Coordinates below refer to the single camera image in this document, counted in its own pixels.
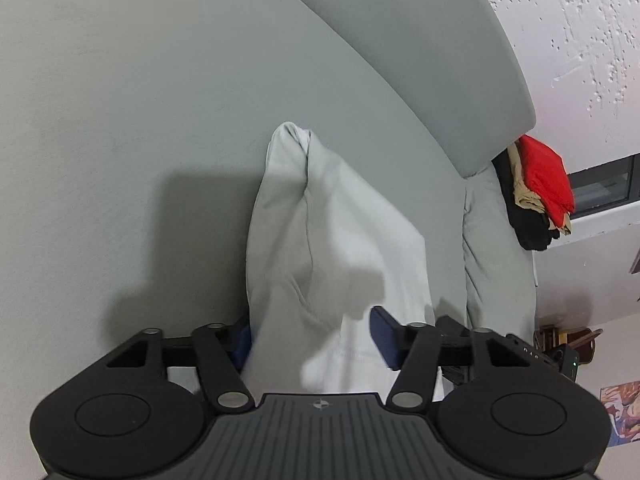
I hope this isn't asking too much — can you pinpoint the tan garment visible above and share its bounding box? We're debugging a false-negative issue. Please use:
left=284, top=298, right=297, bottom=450
left=507, top=144, right=574, bottom=237

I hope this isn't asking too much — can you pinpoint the dark framed window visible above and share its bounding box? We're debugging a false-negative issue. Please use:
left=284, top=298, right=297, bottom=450
left=567, top=155, right=640, bottom=221

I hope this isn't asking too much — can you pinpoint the black garment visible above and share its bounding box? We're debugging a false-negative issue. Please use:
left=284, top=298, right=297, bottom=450
left=492, top=152, right=562, bottom=252

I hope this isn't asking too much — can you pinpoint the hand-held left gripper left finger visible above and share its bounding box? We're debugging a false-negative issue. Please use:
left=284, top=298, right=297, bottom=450
left=106, top=323, right=252, bottom=412

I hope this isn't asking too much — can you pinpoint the colourful wall poster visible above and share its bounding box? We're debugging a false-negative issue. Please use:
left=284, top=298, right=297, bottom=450
left=600, top=381, right=640, bottom=447

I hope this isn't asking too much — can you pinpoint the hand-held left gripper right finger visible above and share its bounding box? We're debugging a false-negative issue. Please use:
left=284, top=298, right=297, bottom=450
left=369, top=306, right=522, bottom=412

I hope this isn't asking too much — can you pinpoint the wooden chair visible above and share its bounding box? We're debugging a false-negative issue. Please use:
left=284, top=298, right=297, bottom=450
left=534, top=326, right=604, bottom=362

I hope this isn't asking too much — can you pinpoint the grey sofa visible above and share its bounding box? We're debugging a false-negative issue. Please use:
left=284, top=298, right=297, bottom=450
left=0, top=0, right=539, bottom=411

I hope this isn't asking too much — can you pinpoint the white t-shirt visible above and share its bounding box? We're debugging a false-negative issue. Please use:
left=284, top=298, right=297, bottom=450
left=245, top=121, right=447, bottom=405

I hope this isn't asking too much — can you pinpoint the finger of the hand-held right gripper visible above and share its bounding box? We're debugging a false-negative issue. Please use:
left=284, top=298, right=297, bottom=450
left=434, top=315, right=474, bottom=387

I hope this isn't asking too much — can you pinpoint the red garment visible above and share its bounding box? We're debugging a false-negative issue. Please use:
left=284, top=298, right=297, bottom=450
left=517, top=135, right=576, bottom=227

